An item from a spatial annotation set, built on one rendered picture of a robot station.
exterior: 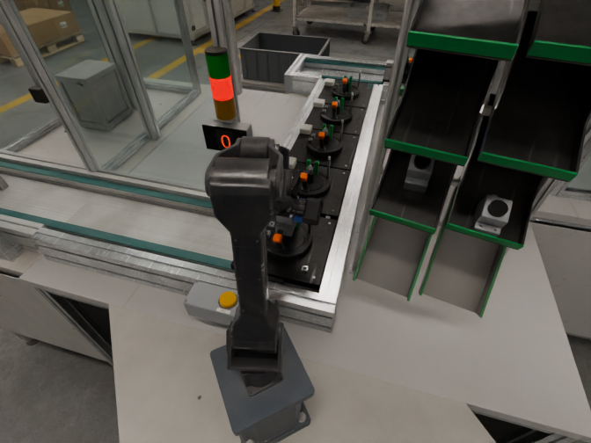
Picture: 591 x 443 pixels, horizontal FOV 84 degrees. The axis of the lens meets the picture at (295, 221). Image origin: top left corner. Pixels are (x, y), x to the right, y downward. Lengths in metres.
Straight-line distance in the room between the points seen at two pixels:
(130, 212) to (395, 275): 0.85
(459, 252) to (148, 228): 0.88
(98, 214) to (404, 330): 1.00
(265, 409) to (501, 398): 0.55
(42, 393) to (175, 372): 1.27
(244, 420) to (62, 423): 1.44
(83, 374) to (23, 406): 0.25
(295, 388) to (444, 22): 0.61
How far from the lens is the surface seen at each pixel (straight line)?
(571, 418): 1.01
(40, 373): 2.16
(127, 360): 0.95
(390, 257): 0.82
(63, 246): 1.12
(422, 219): 0.70
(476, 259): 0.85
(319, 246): 0.91
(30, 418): 2.08
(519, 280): 1.17
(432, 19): 0.57
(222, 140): 0.89
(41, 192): 1.45
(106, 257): 1.03
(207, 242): 1.02
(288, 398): 0.62
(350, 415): 0.83
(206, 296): 0.85
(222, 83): 0.82
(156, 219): 1.14
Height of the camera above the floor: 1.66
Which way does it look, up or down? 45 degrees down
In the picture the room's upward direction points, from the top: straight up
